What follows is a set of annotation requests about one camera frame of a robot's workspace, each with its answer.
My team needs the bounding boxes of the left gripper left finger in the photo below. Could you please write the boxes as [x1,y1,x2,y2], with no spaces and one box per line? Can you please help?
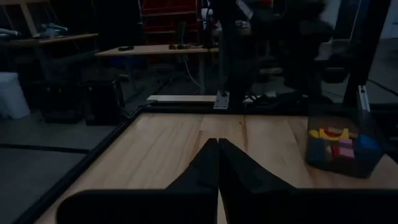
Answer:
[57,138,220,224]

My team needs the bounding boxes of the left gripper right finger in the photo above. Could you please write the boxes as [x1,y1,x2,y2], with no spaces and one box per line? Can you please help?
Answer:
[218,138,398,224]

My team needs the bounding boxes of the blue wooden block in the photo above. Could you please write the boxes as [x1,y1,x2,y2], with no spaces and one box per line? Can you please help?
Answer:
[307,138,328,166]
[355,133,383,159]

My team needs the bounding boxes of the yellow arch block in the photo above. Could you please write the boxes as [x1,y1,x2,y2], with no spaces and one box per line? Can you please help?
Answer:
[308,126,350,141]

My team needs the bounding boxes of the red wooden bar block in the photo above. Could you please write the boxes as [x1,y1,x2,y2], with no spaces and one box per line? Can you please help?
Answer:
[324,126,343,137]

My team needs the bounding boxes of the dark grey plastic tray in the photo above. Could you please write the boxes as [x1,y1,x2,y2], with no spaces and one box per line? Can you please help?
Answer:
[305,114,387,179]

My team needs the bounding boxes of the pink wooden block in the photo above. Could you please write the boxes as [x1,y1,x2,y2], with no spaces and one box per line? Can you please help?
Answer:
[338,138,356,159]

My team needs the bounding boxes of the long wooden workbench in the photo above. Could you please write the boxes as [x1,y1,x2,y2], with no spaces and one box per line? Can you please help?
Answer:
[95,44,219,57]

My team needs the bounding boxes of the red shelving unit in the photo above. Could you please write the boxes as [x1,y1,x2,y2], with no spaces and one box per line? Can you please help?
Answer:
[139,0,200,35]

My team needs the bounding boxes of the white plastic bin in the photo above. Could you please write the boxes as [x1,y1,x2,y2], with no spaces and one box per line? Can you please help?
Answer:
[0,72,31,121]

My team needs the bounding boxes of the wooden shelf table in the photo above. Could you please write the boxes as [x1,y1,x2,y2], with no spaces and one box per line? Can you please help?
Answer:
[0,32,100,47]

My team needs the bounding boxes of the silver metal bracket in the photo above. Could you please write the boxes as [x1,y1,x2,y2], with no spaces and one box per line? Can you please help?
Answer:
[213,90,231,110]

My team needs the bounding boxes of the black aluminium rig frame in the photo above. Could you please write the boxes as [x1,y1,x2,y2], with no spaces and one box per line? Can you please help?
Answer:
[12,0,398,224]

